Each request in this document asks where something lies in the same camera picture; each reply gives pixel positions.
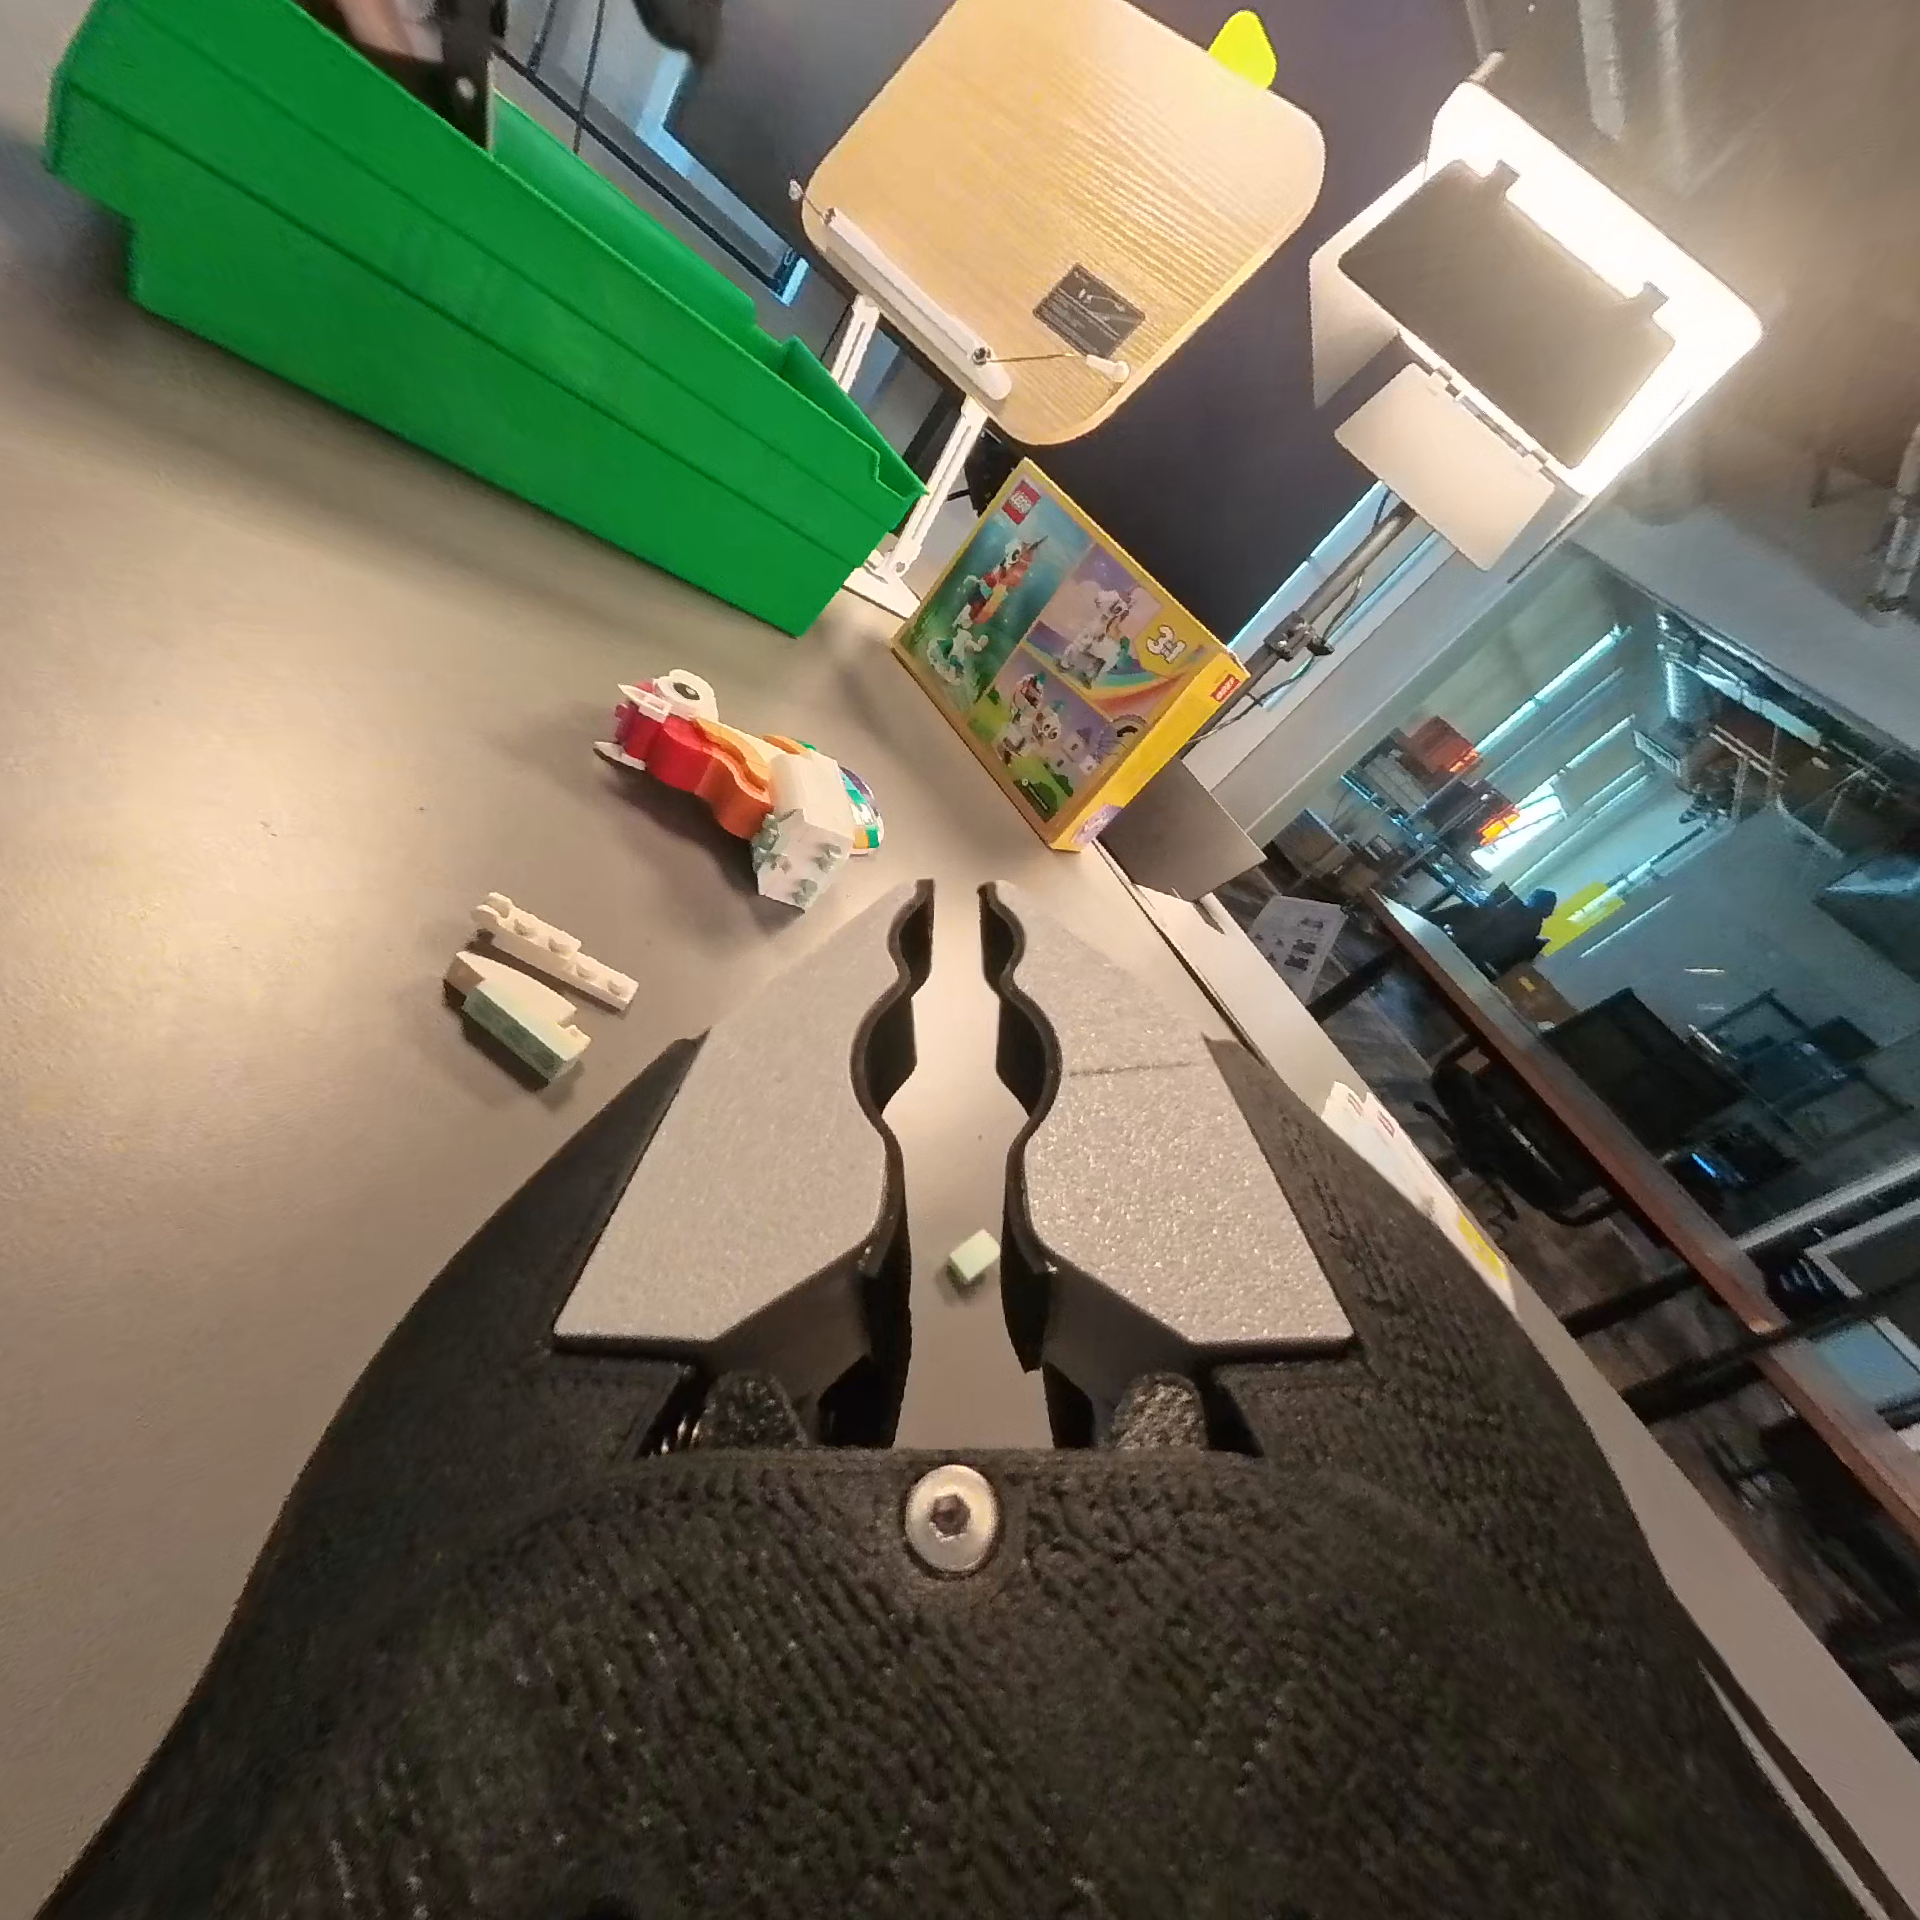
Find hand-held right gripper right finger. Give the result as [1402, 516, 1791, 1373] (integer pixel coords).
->
[974, 878, 1357, 1381]

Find yellow toy brick set box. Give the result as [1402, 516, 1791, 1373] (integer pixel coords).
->
[892, 457, 1250, 854]

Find black office chair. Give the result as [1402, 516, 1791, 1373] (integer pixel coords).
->
[1418, 1036, 1627, 1229]

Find white board stand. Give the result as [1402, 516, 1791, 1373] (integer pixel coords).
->
[792, 179, 1129, 620]

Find grey metal plate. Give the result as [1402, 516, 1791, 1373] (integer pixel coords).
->
[1101, 771, 1269, 902]

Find light wooden board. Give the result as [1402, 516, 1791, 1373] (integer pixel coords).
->
[802, 0, 1329, 450]

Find white toy brick plate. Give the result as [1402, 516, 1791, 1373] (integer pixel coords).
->
[473, 890, 639, 1010]

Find instruction booklet with yellow corner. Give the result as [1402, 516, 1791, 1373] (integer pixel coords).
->
[1320, 1078, 1515, 1297]

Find stacked green plastic bins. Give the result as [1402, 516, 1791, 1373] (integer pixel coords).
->
[44, 0, 930, 640]

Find white light panel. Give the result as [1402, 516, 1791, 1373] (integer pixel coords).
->
[1307, 80, 1764, 572]

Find long brown table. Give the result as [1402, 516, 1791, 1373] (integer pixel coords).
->
[1371, 883, 1920, 1516]

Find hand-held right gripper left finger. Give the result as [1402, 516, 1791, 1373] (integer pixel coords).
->
[552, 878, 938, 1373]

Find green and white toy brick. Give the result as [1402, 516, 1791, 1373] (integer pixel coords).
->
[445, 946, 590, 1083]

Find colourful toy brick model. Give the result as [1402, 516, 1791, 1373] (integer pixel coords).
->
[596, 663, 888, 911]

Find printed paper sheet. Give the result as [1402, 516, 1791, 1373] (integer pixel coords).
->
[1245, 890, 1359, 998]

